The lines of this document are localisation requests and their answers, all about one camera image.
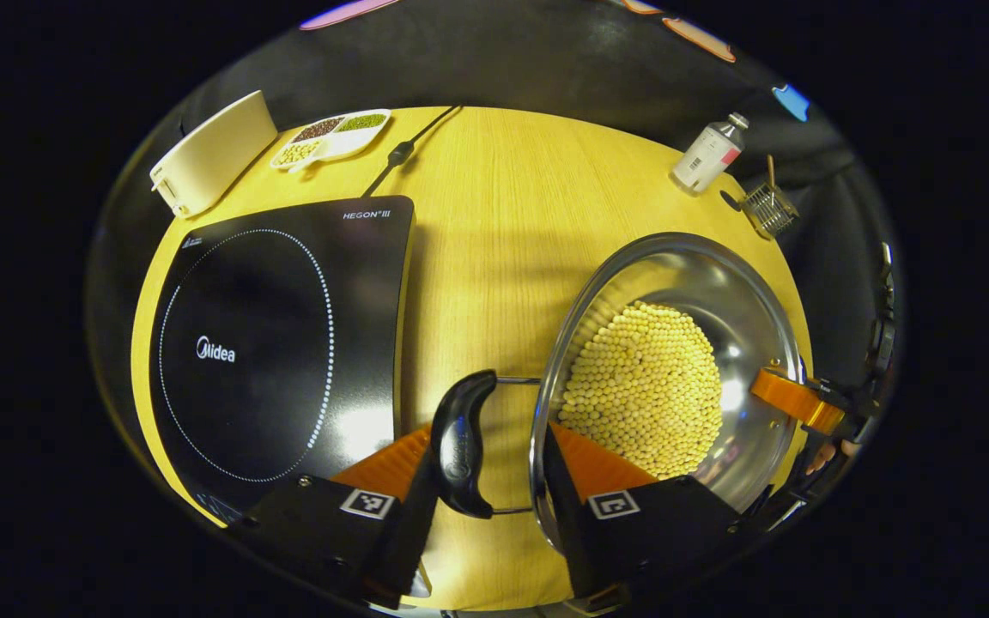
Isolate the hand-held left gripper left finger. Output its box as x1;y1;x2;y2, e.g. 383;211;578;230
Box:
228;425;440;609

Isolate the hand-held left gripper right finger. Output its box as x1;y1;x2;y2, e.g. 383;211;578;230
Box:
540;422;744;602

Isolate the stainless steel pot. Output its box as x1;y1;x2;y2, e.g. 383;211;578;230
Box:
430;232;804;550

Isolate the black induction cooktop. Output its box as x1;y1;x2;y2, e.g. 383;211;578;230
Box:
149;196;416;524

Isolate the pile of soybeans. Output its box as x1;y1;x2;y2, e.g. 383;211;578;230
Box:
557;300;724;480

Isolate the clear glass cup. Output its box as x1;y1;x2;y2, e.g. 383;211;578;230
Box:
739;182;801;239

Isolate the clear bottle with pink label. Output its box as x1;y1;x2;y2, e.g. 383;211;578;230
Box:
671;112;750;195

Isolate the white divided dish of beans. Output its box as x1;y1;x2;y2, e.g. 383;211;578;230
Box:
270;109;392;173

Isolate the white countertop appliance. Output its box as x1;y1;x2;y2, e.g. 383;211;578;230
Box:
149;90;279;218

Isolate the black power cable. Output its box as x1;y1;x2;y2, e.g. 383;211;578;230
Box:
361;106;461;198

